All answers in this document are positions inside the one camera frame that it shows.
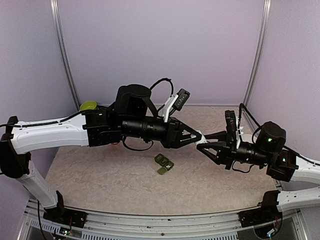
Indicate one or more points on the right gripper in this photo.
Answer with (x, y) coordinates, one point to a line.
(225, 156)

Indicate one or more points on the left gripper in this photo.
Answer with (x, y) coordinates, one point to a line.
(174, 136)

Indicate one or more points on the white bottle cap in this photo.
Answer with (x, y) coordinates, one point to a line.
(197, 135)

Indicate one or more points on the green pill organizer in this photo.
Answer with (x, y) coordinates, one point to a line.
(165, 164)

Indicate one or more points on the small white pill bottle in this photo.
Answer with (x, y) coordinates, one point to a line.
(203, 140)

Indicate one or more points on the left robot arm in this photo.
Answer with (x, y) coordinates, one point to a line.
(132, 114)

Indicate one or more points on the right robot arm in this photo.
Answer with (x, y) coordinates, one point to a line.
(268, 151)

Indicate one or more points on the white bowl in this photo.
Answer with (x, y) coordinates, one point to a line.
(247, 140)

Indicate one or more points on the lime green bowl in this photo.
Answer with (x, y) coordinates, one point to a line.
(88, 105)

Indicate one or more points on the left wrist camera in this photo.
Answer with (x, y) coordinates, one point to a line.
(174, 103)

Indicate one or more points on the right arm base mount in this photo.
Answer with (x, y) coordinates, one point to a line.
(258, 216)

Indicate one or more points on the front aluminium rail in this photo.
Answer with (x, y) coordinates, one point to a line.
(115, 226)

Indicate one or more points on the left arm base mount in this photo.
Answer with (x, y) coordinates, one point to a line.
(70, 217)

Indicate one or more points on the right aluminium frame post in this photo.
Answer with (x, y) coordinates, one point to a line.
(263, 28)

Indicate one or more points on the aluminium frame post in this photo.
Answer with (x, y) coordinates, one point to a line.
(263, 28)
(54, 5)

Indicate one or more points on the left aluminium frame post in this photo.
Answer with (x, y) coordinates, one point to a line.
(54, 5)

